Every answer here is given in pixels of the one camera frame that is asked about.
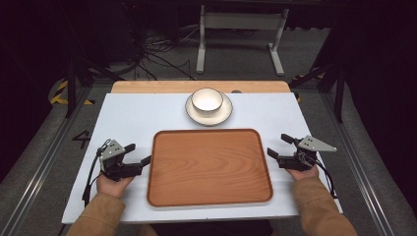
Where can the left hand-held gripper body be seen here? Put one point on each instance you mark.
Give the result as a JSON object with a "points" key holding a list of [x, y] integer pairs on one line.
{"points": [[113, 150]]}

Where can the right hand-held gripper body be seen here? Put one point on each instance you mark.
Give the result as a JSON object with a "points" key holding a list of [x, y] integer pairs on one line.
{"points": [[311, 144]]}

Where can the person's right hand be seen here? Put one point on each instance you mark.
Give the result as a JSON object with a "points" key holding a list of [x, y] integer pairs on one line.
{"points": [[303, 174]]}

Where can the person's left hand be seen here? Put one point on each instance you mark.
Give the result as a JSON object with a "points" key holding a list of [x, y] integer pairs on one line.
{"points": [[111, 187]]}

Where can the white board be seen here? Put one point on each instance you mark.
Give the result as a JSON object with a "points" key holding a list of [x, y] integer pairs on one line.
{"points": [[137, 114]]}

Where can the black metal stand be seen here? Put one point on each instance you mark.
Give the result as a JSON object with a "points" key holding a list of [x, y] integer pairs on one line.
{"points": [[70, 88], [339, 91]]}

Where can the brown wooden tray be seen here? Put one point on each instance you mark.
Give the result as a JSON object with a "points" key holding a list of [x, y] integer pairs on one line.
{"points": [[209, 167]]}

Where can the light wooden table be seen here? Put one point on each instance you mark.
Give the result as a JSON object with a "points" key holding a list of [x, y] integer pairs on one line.
{"points": [[157, 87]]}

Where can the dark round table grommet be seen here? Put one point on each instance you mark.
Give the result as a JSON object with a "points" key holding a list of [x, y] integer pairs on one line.
{"points": [[236, 91]]}

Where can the white plate dark rim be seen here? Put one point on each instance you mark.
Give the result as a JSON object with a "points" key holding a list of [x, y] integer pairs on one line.
{"points": [[209, 119]]}

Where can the white bowl dark rim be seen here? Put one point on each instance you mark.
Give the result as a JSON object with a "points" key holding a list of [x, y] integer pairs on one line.
{"points": [[207, 99]]}

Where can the dark curtain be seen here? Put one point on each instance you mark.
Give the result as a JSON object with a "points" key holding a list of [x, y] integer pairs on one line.
{"points": [[383, 82], [26, 49]]}

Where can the white metal stand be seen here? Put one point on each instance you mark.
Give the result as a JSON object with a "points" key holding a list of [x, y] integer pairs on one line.
{"points": [[242, 20]]}

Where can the aluminium floor rail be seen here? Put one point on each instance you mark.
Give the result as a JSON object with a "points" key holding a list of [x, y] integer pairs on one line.
{"points": [[357, 164], [42, 164]]}

